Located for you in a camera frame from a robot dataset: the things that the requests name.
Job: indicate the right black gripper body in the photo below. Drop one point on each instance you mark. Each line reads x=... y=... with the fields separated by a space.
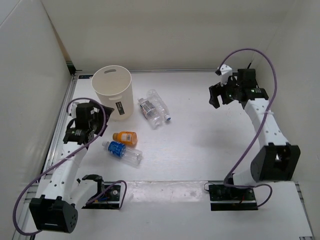
x=230 y=90

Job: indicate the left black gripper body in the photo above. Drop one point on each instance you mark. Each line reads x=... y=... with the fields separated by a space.
x=97 y=123

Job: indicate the orange plastic bottle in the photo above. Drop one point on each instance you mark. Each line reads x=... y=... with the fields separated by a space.
x=126 y=137

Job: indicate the clear bottle red white label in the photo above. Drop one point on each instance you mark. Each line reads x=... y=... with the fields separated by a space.
x=150 y=112

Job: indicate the clear bottle blue cap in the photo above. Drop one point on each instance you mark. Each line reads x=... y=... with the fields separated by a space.
x=159 y=104

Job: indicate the blue label plastic bottle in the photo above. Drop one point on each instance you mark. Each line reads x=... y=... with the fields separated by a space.
x=123 y=153

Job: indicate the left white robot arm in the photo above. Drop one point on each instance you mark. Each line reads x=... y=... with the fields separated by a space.
x=57 y=207

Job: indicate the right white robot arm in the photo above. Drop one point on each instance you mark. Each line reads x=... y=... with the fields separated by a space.
x=277 y=158

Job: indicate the white plastic bin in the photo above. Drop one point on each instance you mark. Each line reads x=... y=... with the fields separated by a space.
x=113 y=86

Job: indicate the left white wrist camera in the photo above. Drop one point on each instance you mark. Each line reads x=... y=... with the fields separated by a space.
x=72 y=110

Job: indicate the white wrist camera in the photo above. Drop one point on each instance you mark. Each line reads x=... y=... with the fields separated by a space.
x=224 y=72
x=72 y=110

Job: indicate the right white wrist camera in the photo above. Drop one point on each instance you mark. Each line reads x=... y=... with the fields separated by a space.
x=224 y=72

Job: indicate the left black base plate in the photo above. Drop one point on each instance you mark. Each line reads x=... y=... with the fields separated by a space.
x=112 y=199

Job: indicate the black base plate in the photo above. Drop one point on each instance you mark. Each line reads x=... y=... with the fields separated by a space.
x=112 y=199
x=224 y=198

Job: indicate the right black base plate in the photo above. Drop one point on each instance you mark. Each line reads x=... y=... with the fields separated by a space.
x=224 y=198

